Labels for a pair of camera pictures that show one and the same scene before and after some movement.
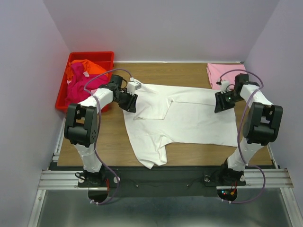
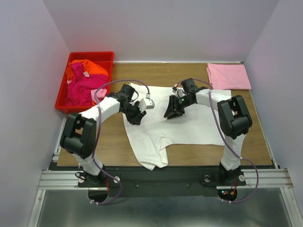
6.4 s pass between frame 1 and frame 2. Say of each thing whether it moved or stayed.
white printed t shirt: stayed
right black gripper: moved
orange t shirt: stayed
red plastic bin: stayed
